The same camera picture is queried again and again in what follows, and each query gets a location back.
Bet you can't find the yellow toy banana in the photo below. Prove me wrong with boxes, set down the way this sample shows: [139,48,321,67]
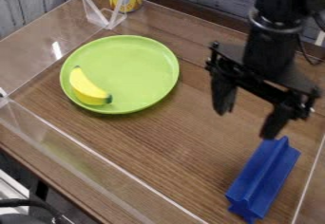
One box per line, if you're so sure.
[68,65,112,105]

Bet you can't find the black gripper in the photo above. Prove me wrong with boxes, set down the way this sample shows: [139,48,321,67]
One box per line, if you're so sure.
[206,10,321,140]

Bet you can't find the green plastic plate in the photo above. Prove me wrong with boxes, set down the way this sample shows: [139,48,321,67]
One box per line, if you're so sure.
[60,35,180,115]

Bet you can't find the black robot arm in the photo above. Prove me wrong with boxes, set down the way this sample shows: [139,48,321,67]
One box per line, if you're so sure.
[206,0,325,140]

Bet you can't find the black cable at corner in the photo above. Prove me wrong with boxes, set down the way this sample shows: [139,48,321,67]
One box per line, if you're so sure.
[0,197,64,224]

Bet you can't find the blue cross-shaped block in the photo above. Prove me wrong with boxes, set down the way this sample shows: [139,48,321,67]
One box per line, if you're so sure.
[224,137,301,224]

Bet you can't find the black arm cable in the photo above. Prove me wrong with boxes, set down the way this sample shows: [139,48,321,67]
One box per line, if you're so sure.
[295,10,325,66]

